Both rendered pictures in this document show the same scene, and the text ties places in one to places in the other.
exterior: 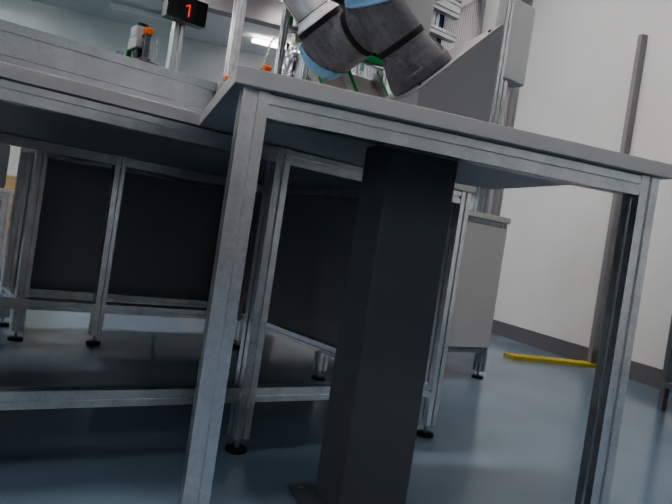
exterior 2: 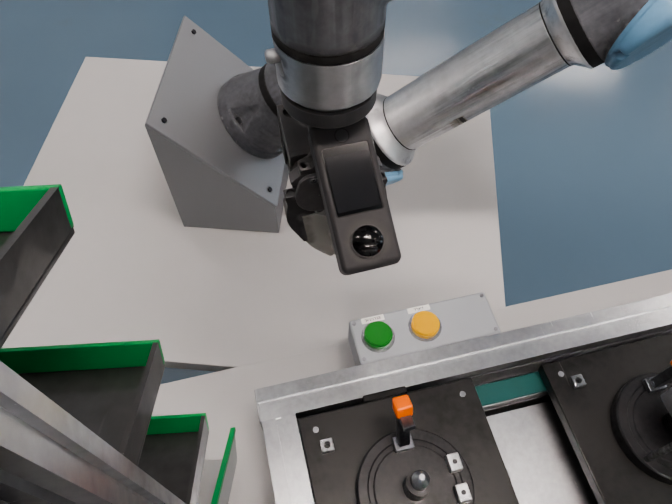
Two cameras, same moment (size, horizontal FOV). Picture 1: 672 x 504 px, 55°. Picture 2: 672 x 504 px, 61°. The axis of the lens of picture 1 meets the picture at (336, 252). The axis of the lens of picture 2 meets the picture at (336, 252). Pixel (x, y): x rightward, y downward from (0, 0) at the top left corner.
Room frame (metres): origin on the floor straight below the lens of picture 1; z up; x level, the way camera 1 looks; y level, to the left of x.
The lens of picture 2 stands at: (2.08, 0.28, 1.72)
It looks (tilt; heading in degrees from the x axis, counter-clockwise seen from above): 57 degrees down; 203
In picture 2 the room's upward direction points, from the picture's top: straight up
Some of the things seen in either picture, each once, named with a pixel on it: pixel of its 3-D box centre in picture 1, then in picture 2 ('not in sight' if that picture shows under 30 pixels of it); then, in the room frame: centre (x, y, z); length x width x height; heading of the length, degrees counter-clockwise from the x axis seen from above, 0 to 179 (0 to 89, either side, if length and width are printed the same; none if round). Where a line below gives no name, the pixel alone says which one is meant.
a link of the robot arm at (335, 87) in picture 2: not in sight; (324, 58); (1.78, 0.15, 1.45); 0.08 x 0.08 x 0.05
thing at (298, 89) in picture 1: (403, 146); (259, 196); (1.51, -0.12, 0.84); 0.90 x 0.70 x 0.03; 108
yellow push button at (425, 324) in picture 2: not in sight; (424, 325); (1.70, 0.26, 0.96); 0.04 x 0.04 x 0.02
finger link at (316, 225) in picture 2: not in sight; (314, 215); (1.78, 0.14, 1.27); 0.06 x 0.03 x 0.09; 36
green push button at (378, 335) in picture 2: not in sight; (378, 336); (1.74, 0.21, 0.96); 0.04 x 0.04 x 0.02
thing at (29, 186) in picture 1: (239, 259); not in sight; (3.43, 0.50, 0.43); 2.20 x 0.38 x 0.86; 127
